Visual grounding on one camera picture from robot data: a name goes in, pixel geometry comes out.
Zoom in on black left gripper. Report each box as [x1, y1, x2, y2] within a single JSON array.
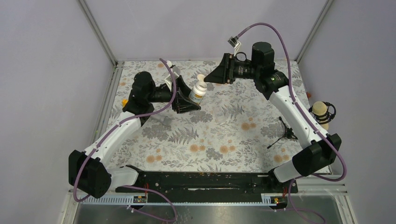
[[148, 76, 202, 113]]

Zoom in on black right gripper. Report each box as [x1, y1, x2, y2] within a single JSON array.
[[204, 53, 260, 84]]

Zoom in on white orange pill bottle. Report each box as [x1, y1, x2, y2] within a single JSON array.
[[189, 81, 207, 105]]

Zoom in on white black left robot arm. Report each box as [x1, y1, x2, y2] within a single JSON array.
[[69, 71, 207, 202]]

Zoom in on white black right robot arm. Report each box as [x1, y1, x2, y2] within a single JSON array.
[[203, 42, 341, 192]]

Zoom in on grey cylindrical tool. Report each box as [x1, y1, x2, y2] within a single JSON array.
[[150, 114, 172, 126]]

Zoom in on floral patterned table mat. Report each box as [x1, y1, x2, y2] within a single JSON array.
[[100, 60, 331, 174]]

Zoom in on yellow blue toy blocks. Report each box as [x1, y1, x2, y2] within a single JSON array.
[[121, 99, 128, 107]]

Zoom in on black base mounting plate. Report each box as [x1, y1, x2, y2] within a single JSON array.
[[133, 169, 298, 201]]

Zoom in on beige foam microphone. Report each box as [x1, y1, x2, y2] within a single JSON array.
[[309, 101, 336, 130]]

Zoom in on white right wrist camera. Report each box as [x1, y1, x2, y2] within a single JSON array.
[[228, 36, 241, 56]]

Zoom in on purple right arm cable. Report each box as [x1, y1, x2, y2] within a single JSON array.
[[236, 22, 348, 182]]

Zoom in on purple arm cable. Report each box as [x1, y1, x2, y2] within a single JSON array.
[[236, 22, 348, 182], [73, 58, 177, 203]]

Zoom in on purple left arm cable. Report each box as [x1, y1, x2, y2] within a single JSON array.
[[73, 58, 177, 203]]

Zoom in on slotted metal cable duct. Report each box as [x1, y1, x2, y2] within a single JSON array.
[[82, 193, 287, 207]]

